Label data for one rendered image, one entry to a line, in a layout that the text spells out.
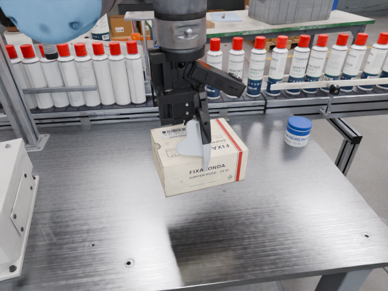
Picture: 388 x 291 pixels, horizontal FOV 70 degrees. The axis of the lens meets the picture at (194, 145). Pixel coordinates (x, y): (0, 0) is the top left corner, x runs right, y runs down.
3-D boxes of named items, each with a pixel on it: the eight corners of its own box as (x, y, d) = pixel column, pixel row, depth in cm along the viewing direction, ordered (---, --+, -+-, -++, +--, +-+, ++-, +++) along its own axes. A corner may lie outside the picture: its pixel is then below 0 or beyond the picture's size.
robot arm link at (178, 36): (197, 8, 44) (216, 19, 38) (197, 38, 47) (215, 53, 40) (149, 12, 42) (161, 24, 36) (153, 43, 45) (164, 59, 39)
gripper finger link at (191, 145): (179, 175, 49) (169, 123, 48) (211, 168, 50) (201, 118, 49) (182, 178, 46) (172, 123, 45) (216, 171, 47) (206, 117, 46)
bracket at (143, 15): (165, 12, 97) (165, 10, 96) (167, 19, 88) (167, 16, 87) (126, 14, 96) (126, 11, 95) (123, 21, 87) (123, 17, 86)
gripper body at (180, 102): (153, 109, 52) (145, 42, 44) (197, 101, 54) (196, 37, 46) (161, 130, 46) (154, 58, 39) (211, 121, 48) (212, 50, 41)
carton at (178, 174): (221, 145, 65) (223, 118, 61) (243, 179, 55) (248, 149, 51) (153, 158, 61) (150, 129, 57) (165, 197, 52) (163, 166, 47)
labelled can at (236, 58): (238, 92, 104) (243, 35, 92) (241, 99, 100) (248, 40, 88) (224, 93, 104) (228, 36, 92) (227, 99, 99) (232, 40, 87)
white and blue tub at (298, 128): (306, 136, 89) (312, 117, 85) (307, 149, 84) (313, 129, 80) (283, 133, 91) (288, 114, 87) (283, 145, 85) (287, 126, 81)
